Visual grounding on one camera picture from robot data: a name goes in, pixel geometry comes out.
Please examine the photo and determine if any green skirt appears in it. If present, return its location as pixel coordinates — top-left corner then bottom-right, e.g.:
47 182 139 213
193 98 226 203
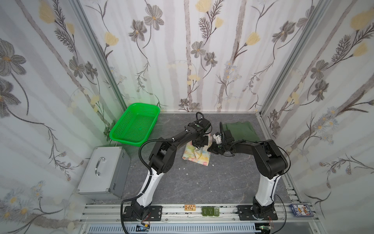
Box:
223 121 260 141

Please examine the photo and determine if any floral pastel skirt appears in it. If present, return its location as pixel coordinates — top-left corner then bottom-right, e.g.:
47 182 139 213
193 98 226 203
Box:
182 141 210 166

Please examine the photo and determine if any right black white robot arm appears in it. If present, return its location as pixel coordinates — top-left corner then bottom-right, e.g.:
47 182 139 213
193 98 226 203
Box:
208 122 289 220

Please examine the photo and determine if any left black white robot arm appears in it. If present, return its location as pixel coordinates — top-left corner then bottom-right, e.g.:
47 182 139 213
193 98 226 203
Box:
121 117 211 221

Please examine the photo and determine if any green plastic basket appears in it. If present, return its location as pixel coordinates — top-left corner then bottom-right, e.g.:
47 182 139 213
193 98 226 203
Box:
109 103 160 147

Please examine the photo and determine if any green tag block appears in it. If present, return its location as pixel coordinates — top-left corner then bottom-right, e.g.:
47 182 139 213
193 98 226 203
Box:
202 207 220 217

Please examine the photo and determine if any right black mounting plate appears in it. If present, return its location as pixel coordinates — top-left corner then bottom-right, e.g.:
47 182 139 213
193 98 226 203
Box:
237 204 278 221

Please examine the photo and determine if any black mounting plate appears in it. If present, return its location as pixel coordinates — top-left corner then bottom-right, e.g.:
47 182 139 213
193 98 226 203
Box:
122 206 163 222
237 204 278 221

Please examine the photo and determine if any small wooden tag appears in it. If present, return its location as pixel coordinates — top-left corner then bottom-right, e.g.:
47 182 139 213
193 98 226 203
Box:
184 204 196 212

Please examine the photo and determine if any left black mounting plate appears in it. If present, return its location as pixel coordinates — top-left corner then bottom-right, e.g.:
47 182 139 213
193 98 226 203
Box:
122 206 163 222

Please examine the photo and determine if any blue patterned card box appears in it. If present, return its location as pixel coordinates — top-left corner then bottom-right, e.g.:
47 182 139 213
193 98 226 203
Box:
289 203 315 217

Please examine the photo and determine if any silver aluminium case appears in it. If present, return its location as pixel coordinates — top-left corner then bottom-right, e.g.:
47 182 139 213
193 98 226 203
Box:
77 146 131 200

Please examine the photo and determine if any black corrugated cable hose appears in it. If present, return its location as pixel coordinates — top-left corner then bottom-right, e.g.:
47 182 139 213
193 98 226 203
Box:
120 112 205 234

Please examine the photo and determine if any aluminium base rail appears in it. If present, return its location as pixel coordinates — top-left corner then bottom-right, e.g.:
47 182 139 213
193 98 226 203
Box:
79 203 319 224

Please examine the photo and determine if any white vented cable duct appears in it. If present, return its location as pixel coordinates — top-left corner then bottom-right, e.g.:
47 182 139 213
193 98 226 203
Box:
85 223 261 234

